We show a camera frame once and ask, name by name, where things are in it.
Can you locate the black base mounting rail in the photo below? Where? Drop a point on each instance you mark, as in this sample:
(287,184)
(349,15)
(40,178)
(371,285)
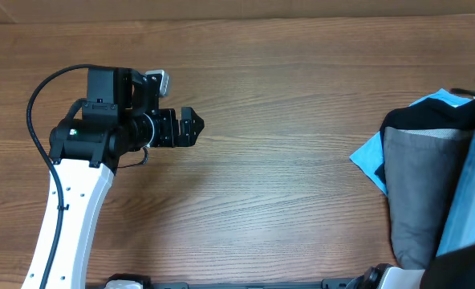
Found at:
(145,282)

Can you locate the black folded garment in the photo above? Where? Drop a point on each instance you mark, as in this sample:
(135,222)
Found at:
(430,114)

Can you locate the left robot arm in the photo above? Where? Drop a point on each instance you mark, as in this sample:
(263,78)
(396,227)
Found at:
(120,114)

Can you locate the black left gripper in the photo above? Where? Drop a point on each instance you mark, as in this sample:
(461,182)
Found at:
(187,136)

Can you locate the grey folded trousers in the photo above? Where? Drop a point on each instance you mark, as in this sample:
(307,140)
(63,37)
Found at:
(422,168)

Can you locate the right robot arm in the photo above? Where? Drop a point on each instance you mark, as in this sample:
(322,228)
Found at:
(455,269)

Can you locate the light blue denim jeans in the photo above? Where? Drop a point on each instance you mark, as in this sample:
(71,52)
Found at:
(472,192)

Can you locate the light blue folded shirt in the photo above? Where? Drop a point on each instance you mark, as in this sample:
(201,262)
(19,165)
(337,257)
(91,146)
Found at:
(369,157)

